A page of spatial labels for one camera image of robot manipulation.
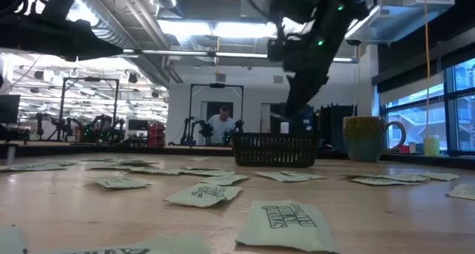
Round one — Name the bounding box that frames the white ceiling ventilation unit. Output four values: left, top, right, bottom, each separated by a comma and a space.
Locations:
344, 0, 456, 45

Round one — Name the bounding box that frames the yellow-green plastic container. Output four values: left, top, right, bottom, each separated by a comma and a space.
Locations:
424, 134, 441, 157

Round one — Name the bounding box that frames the black cabinet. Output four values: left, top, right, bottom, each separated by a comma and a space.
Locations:
318, 104, 357, 151

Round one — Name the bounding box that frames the dark blue cabinet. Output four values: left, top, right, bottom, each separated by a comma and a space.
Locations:
270, 103, 315, 134

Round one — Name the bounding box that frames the person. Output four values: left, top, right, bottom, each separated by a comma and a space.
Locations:
206, 104, 235, 146

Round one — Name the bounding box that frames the black computer monitor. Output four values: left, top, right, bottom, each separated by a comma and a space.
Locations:
128, 119, 149, 131
0, 94, 22, 125

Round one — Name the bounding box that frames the long ceiling tube light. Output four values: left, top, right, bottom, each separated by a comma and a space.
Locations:
122, 48, 359, 64

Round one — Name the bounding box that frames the green ceramic mug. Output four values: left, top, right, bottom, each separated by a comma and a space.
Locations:
341, 115, 407, 163

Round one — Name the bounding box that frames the black window frame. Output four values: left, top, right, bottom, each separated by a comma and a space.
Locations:
373, 42, 475, 157

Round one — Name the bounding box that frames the black robot station frame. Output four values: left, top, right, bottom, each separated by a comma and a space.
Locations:
57, 77, 119, 142
189, 82, 245, 146

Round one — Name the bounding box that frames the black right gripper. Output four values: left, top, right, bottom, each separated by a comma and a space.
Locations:
281, 33, 344, 118

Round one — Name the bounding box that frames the red tool cabinet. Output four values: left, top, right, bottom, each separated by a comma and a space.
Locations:
148, 122, 167, 148

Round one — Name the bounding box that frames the black slotted plastic basket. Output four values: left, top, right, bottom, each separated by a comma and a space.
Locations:
232, 131, 321, 169

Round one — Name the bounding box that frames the black table edge rail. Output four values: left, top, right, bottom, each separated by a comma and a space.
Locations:
0, 141, 475, 170

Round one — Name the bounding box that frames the yellow hanging cable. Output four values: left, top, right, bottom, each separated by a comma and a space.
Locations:
424, 0, 431, 136

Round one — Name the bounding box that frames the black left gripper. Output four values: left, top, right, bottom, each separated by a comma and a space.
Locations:
0, 0, 124, 62

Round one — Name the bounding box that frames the silver metal post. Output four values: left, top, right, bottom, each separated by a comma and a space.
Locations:
5, 144, 18, 166

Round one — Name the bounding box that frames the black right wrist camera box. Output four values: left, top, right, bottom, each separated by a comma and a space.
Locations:
266, 38, 286, 61

